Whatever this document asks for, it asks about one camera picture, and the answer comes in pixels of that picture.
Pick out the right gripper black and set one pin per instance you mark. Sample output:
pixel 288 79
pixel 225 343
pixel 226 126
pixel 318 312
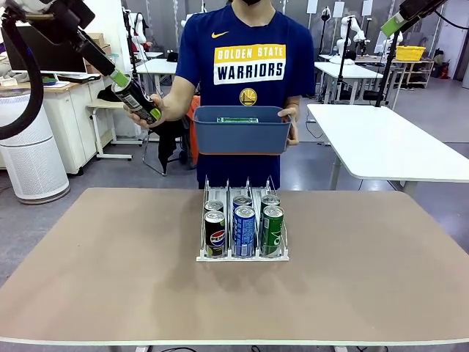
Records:
pixel 421 7

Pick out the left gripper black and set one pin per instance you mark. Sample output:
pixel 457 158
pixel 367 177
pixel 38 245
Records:
pixel 66 18

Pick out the black Pepsi can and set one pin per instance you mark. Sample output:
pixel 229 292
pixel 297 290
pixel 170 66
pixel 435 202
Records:
pixel 214 234
pixel 135 100
pixel 213 206

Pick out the blue plastic basket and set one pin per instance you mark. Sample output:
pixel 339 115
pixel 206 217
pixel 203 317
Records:
pixel 240 135

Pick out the person's left forearm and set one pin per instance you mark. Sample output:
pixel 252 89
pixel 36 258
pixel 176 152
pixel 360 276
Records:
pixel 294 99

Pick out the person's right forearm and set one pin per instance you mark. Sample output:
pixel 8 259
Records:
pixel 181 95

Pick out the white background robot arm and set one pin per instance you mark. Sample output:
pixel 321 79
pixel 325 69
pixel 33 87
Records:
pixel 348 33
pixel 137 33
pixel 388 44

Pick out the blue beverage can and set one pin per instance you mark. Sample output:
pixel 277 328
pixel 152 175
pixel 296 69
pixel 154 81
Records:
pixel 244 231
pixel 242 201

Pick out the white can dispenser rack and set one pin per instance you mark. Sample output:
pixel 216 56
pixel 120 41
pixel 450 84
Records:
pixel 242 258

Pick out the person's right hand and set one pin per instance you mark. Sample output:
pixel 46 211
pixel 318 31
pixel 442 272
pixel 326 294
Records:
pixel 165 111

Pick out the person's left hand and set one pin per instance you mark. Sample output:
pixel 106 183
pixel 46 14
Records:
pixel 294 124

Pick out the yellow plastic crate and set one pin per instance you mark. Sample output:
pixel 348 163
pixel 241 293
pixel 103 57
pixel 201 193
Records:
pixel 410 53

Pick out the black hat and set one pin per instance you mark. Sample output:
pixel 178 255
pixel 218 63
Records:
pixel 108 96

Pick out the black tripod stand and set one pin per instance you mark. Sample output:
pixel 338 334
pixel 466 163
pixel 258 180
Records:
pixel 386 69

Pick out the black computer monitor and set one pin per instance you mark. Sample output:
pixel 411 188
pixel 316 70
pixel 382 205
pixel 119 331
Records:
pixel 47 58

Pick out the small white side table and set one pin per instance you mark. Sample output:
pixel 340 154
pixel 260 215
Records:
pixel 110 106

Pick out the wooden shelf rack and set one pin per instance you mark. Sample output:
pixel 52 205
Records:
pixel 414 73

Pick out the green and blue bowl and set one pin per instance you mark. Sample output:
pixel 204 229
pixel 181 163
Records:
pixel 46 80

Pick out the thin black pole stand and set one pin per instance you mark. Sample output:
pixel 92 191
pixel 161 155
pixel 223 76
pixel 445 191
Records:
pixel 343 55

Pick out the white background desk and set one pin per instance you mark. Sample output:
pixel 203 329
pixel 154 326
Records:
pixel 157 67

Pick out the long white background table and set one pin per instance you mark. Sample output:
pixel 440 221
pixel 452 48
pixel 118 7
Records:
pixel 348 71

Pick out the red fire extinguisher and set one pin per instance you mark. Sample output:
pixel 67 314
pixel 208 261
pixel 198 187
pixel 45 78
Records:
pixel 443 71

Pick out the black office chair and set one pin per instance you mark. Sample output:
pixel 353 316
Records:
pixel 152 154

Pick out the black jacket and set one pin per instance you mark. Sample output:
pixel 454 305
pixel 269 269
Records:
pixel 172 143

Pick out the large white table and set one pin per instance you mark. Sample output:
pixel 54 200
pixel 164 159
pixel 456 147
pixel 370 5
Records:
pixel 384 143

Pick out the white cylindrical air purifier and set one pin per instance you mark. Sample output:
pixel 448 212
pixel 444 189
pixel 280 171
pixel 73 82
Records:
pixel 33 157

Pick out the orange cloth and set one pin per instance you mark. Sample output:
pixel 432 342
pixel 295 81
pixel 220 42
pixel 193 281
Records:
pixel 193 146

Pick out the person in blue shirt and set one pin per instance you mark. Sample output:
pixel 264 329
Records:
pixel 249 66

